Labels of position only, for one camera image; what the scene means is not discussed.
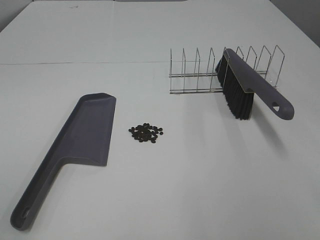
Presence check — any pile of coffee beans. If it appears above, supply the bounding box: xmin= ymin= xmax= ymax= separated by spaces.
xmin=128 ymin=122 xmax=164 ymax=144

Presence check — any grey plastic dustpan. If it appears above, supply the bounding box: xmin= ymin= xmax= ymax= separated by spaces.
xmin=10 ymin=92 xmax=117 ymax=231

